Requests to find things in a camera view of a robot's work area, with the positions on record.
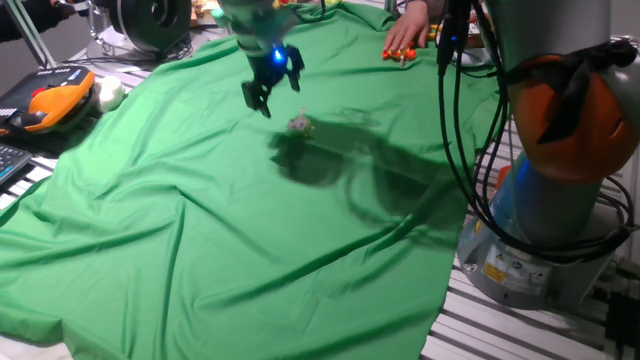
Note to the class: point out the green frame post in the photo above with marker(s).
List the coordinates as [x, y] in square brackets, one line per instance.
[391, 5]

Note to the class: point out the black round fan housing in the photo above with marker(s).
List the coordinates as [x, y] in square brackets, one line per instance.
[150, 22]

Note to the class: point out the silver metal stand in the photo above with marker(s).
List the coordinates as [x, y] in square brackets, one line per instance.
[107, 40]

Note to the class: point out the green cloth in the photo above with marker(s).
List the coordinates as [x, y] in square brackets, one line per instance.
[200, 225]

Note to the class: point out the hand of black-sleeved person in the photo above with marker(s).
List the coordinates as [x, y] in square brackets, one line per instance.
[62, 2]

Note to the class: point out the orange black teach pendant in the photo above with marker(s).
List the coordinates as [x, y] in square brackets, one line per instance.
[55, 102]

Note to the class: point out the hand of grey-sleeved person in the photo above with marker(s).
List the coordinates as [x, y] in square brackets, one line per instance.
[410, 27]

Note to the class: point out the black connector box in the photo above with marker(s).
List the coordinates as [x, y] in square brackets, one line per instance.
[622, 320]

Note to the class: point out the orange yellow toy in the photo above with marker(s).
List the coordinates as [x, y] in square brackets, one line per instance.
[434, 32]

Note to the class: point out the small orange toy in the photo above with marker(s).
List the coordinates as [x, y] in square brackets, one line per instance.
[400, 54]

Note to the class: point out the black-sleeved forearm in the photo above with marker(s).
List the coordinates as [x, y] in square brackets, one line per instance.
[25, 17]

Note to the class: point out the yellow plastic toy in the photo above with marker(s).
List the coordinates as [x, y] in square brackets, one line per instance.
[285, 3]

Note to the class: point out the beige wooden box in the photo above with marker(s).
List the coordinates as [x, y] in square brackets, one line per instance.
[205, 12]

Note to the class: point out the slanted grey metal bar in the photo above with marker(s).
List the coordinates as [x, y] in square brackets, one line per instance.
[27, 35]

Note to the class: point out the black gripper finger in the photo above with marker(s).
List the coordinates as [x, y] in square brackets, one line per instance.
[296, 67]
[255, 95]

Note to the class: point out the small green wind-up toy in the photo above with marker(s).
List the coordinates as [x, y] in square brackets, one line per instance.
[301, 125]

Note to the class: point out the orange green toy tool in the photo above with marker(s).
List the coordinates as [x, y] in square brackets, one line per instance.
[502, 177]

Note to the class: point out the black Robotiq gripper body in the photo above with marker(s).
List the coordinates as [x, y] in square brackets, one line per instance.
[267, 65]

